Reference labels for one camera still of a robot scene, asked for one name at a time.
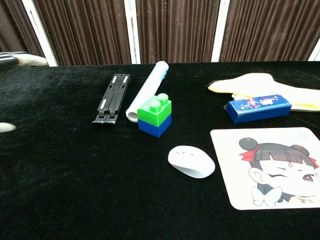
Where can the black velvet tablecloth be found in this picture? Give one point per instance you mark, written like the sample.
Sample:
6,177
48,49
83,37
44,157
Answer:
75,175

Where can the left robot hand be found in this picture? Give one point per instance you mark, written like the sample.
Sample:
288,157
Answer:
25,60

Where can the white computer mouse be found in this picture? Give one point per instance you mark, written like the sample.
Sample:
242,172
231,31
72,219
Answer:
190,162

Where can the blue printed box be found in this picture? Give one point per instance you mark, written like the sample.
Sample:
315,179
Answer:
260,112

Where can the cartoon girl mouse pad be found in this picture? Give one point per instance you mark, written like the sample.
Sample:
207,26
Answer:
230,150

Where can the black folding laptop stand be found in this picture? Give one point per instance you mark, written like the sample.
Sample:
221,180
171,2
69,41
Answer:
107,97

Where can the blue building block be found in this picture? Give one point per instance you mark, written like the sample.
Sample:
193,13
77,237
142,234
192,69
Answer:
155,128

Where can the cream yellow cloth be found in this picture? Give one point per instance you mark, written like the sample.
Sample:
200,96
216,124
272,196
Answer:
255,82

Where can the white frame post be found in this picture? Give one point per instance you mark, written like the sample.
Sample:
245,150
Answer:
132,32
315,53
40,32
220,32

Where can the green building block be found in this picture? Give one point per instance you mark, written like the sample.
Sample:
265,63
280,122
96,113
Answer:
150,116

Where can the brown pleated curtain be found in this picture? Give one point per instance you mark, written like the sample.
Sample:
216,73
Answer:
85,30
177,30
15,25
270,30

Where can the white rolled tube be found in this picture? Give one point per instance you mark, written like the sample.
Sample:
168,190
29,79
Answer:
150,85

